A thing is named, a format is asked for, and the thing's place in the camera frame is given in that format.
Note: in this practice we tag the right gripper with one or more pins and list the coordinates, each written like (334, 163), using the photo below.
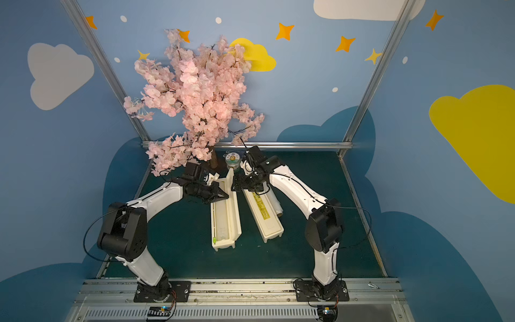
(247, 182)

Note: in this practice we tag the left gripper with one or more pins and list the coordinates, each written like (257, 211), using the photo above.
(210, 191)

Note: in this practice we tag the plastic wrap roll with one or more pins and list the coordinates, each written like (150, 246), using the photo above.
(220, 222)
(274, 202)

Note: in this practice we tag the dispenser base tray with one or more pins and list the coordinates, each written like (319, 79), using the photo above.
(220, 245)

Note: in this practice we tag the white wrap dispenser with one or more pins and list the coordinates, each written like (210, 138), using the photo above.
(267, 221)

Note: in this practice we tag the dispenser lid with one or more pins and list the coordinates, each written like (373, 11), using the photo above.
(232, 210)

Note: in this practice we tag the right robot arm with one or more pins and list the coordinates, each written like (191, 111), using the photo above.
(325, 222)

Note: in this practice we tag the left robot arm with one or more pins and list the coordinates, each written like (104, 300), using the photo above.
(124, 233)

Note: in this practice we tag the green printed cup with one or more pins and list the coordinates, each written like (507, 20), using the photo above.
(233, 160)

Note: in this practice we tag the pink cherry blossom tree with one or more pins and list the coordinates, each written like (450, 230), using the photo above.
(205, 87)

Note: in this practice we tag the left small circuit board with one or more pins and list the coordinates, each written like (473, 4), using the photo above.
(159, 313)

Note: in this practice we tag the small circuit board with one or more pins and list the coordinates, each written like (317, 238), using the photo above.
(327, 314)
(159, 313)

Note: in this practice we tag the right small circuit board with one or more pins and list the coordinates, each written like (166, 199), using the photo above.
(327, 314)

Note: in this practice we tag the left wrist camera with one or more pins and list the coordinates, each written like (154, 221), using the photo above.
(211, 178)

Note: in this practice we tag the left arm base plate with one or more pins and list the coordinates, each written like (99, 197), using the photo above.
(164, 292)

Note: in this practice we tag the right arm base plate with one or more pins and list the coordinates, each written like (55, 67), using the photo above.
(310, 291)

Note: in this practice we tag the aluminium rail base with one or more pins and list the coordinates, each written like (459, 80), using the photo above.
(380, 299)

